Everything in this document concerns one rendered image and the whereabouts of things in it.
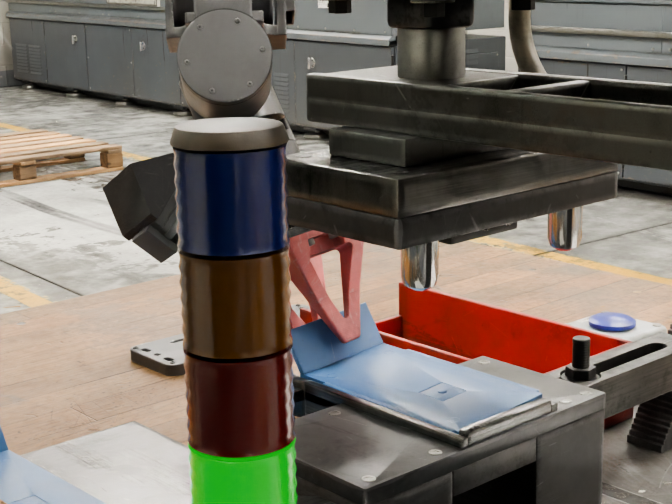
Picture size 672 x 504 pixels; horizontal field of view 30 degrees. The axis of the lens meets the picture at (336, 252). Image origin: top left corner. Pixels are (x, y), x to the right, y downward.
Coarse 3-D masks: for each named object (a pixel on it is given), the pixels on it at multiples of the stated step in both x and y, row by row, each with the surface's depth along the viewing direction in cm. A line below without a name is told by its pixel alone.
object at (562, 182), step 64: (448, 64) 67; (384, 128) 66; (448, 128) 63; (512, 128) 60; (576, 128) 57; (640, 128) 54; (320, 192) 66; (384, 192) 62; (448, 192) 64; (512, 192) 67; (576, 192) 71
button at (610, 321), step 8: (608, 312) 109; (592, 320) 107; (600, 320) 107; (608, 320) 107; (616, 320) 107; (624, 320) 107; (632, 320) 107; (600, 328) 106; (608, 328) 106; (616, 328) 106; (624, 328) 106; (632, 328) 106
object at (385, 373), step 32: (320, 320) 81; (320, 352) 81; (352, 352) 82; (384, 352) 82; (352, 384) 77; (384, 384) 77; (416, 384) 76; (448, 384) 76; (480, 384) 76; (512, 384) 75; (448, 416) 72; (480, 416) 71
